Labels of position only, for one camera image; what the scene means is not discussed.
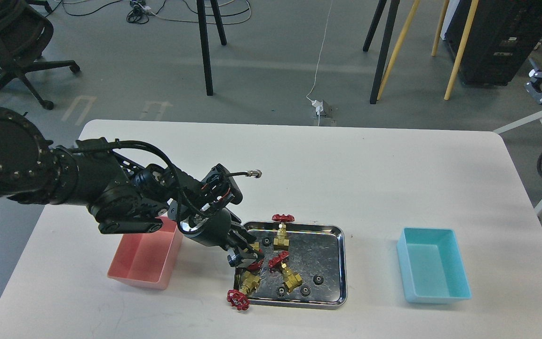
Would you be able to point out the black tripod leg right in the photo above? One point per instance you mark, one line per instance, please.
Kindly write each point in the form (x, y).
(384, 49)

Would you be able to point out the blue plastic box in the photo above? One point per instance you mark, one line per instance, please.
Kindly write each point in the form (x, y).
(431, 266)

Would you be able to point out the wooden easel legs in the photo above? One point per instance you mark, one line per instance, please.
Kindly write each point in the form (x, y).
(459, 54)

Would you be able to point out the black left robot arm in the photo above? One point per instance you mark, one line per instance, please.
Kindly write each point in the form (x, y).
(125, 185)

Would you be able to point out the white power adapter with cable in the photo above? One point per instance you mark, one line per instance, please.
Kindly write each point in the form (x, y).
(315, 103)

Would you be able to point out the black tripod stand left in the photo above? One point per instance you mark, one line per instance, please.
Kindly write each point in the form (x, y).
(203, 35)

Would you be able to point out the shiny metal tray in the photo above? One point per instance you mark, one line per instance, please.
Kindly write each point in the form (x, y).
(314, 249)

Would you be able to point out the black office chair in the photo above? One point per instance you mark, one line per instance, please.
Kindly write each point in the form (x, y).
(24, 34)

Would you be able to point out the brass valve top red handle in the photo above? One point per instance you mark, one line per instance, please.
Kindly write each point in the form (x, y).
(281, 241)

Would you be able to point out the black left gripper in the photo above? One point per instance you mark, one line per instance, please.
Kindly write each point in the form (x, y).
(224, 230)

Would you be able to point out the brass valve bottom red handle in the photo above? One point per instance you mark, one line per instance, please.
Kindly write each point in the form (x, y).
(248, 284)

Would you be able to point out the brass valve red handle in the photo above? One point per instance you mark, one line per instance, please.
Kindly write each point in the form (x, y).
(248, 284)
(291, 279)
(253, 256)
(281, 241)

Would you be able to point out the pink plastic box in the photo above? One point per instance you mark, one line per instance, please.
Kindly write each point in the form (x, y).
(147, 260)

